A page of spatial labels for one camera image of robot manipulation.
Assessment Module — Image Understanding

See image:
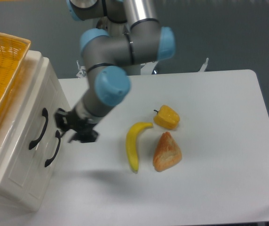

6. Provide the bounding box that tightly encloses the white drawer cabinet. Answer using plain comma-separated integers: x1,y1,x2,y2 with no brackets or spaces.
0,50,71,212

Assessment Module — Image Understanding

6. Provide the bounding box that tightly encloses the white drawer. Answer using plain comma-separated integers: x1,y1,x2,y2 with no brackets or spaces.
0,57,70,201
22,93,70,211

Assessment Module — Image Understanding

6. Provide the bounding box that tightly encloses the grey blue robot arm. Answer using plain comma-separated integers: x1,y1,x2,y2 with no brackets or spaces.
55,0,176,143

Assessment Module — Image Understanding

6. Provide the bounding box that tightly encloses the yellow toy banana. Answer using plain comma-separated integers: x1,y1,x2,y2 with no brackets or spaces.
125,122,153,172

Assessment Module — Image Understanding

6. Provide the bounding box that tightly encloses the white top drawer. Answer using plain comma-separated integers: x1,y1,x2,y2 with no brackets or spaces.
0,57,70,201

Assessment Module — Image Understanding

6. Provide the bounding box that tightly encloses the white lower drawer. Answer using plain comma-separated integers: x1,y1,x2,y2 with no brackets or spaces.
22,93,70,211

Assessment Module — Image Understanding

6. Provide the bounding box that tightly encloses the orange toy bread wedge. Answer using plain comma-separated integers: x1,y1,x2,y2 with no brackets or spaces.
153,131,182,172

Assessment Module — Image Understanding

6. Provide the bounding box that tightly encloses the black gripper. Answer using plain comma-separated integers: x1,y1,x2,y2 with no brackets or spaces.
54,108,99,143

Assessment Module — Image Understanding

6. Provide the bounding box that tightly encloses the yellow toy bell pepper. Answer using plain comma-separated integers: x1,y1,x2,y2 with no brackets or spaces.
153,105,180,129

